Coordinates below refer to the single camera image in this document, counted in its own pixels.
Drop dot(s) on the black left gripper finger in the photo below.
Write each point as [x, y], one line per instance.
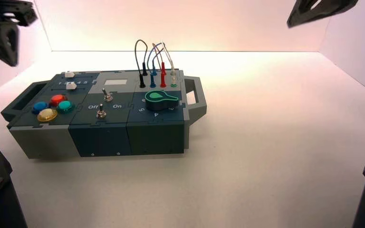
[1, 52]
[15, 9]

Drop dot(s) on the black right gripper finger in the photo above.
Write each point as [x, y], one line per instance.
[308, 14]

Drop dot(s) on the yellow round push button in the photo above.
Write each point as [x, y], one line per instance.
[47, 114]

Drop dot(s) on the blue round push button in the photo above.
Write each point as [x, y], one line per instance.
[40, 107]

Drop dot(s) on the red round push button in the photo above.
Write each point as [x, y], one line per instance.
[57, 100]

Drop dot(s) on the teal round push button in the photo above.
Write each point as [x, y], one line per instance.
[65, 107]

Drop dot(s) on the white slider knob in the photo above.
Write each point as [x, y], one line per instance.
[71, 86]
[69, 74]

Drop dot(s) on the white rectangular display window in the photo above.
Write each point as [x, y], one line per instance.
[115, 82]

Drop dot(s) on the green pointer rotary knob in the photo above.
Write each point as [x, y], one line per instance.
[157, 100]

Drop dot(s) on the dark modular control box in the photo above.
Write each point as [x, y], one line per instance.
[157, 135]

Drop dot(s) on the metal toggle switch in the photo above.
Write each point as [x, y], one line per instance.
[107, 96]
[101, 113]

